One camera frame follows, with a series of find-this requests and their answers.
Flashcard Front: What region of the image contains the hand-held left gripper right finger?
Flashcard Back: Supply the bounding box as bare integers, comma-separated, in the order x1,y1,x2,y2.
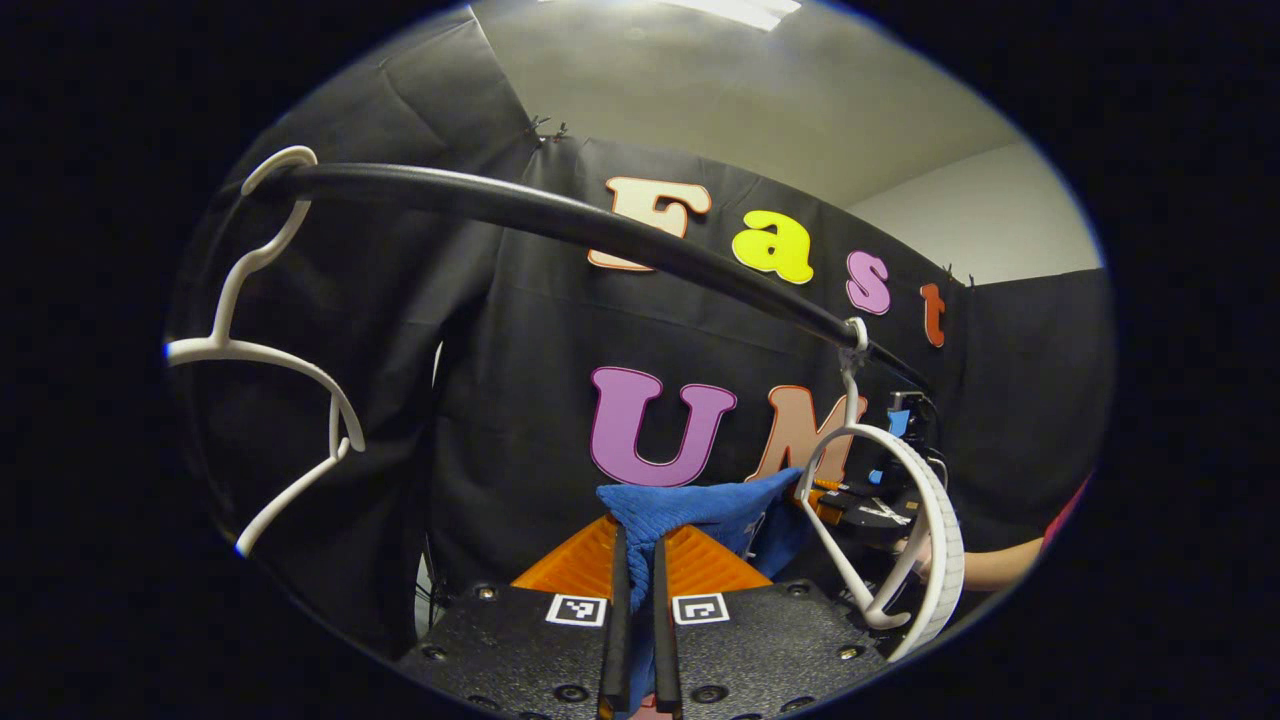
650,522,893,719

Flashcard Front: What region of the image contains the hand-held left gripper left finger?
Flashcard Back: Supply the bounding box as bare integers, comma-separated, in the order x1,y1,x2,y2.
395,515,634,720

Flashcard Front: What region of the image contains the blue corduroy shirt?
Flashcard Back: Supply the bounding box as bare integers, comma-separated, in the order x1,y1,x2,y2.
597,467,817,716

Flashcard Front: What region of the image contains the white hanger with taped hook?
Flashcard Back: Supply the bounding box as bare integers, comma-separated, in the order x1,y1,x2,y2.
795,317,967,663

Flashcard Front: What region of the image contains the black clothes rack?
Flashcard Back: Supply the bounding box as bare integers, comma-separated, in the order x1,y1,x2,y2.
250,162,937,397

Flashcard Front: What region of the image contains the plain white plastic hanger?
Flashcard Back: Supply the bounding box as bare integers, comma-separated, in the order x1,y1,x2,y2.
165,145,367,558

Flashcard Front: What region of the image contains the person's pink top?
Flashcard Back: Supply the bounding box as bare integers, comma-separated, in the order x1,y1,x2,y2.
1040,472,1093,553

